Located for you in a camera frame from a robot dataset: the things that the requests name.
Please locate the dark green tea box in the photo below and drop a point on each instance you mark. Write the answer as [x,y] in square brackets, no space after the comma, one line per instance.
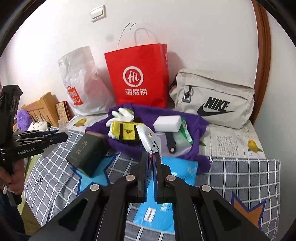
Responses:
[88,153]

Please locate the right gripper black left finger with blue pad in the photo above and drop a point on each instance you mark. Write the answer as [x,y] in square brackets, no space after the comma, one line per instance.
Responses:
[141,172]

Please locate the green foil sachet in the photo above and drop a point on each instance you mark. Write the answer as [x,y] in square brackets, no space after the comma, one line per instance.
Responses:
[185,132]

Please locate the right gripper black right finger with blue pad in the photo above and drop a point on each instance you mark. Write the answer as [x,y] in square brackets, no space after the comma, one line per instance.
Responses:
[162,192]

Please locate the wooden headboard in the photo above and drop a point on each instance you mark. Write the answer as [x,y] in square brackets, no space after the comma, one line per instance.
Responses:
[44,109]

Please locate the white foam sponge block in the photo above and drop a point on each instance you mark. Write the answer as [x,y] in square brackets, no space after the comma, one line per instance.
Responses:
[167,124]

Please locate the beige Nike bag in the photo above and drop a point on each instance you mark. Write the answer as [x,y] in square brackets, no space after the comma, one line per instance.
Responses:
[219,98]

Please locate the white plastic shopping bag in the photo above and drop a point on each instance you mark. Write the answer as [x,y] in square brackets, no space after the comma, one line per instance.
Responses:
[87,93]

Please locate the red paper shopping bag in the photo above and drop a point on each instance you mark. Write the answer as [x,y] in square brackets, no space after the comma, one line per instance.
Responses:
[140,74]

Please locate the white spotted plush toy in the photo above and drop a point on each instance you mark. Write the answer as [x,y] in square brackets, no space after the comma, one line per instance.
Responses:
[39,126]

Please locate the yellow black strap band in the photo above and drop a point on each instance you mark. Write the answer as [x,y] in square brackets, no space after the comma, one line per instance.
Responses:
[125,131]

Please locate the blue tissue pack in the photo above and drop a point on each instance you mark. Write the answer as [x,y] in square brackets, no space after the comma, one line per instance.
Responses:
[160,216]

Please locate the white wall switch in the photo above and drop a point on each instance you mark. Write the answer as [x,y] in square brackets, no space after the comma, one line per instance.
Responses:
[98,13]

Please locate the person's left hand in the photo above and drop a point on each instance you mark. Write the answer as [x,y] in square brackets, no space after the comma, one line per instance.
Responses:
[16,181]

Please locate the white tomato print sachet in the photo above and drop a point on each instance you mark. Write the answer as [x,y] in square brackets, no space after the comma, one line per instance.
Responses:
[150,140]

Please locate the purple fuzzy towel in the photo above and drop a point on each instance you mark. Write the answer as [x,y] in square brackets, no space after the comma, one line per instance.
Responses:
[147,115]

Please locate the bubble wrap pouch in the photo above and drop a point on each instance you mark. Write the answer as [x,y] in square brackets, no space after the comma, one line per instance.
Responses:
[174,144]

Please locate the white fruit print bedsheet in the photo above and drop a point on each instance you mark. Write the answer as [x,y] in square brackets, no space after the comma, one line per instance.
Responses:
[218,141]

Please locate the brown patterned box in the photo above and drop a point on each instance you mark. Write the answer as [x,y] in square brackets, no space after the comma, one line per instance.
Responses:
[64,111]

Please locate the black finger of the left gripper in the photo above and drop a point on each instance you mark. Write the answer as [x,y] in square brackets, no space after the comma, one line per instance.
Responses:
[50,137]

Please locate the grey checked pillow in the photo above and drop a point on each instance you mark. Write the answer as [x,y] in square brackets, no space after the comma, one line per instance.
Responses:
[251,185]

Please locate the purple plush toy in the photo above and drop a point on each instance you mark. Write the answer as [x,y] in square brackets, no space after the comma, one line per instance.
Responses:
[24,120]

